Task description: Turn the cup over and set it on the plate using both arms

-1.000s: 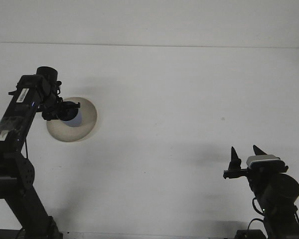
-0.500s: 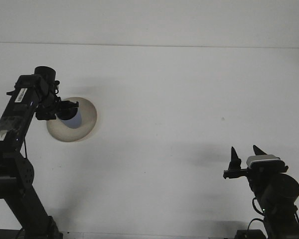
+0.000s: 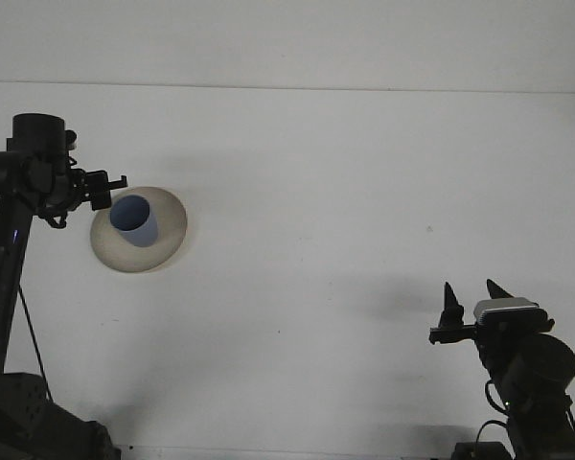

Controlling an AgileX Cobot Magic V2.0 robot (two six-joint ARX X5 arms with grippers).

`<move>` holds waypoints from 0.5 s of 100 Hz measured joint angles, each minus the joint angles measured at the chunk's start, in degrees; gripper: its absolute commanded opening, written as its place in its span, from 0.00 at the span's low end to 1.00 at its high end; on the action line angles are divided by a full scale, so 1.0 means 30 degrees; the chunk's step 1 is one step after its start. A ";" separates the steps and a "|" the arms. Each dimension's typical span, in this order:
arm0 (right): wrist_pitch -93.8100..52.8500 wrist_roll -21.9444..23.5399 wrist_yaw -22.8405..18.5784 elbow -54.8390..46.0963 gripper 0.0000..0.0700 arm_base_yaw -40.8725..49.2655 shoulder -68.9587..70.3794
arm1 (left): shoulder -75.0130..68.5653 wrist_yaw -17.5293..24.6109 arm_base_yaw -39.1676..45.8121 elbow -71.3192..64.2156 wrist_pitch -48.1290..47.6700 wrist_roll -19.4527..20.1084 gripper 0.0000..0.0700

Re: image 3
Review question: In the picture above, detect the pale blue cup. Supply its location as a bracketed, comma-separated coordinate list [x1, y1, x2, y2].
[108, 195, 160, 249]

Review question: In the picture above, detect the pale round plate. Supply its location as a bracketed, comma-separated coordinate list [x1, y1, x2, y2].
[89, 186, 189, 275]

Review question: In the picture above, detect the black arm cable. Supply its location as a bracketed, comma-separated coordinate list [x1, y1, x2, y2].
[475, 378, 510, 446]
[17, 205, 69, 403]

